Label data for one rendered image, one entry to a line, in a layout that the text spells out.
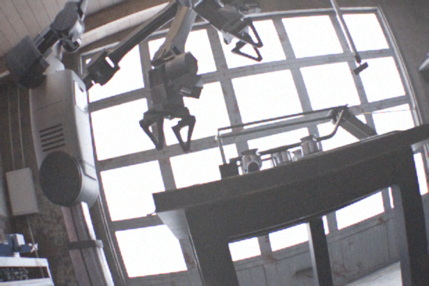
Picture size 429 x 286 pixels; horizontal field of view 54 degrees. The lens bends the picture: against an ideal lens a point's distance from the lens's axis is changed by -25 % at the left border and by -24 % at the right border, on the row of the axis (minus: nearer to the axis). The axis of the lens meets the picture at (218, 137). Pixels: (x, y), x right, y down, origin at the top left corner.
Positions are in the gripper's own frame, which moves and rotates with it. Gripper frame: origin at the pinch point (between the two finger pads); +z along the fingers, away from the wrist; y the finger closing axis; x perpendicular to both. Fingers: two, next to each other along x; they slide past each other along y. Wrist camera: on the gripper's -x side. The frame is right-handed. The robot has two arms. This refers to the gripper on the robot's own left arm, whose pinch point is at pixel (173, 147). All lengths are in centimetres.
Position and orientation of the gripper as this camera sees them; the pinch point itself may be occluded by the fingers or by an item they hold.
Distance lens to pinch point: 125.0
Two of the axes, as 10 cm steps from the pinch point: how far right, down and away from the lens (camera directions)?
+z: 2.3, 9.5, -2.2
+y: 5.7, 0.5, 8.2
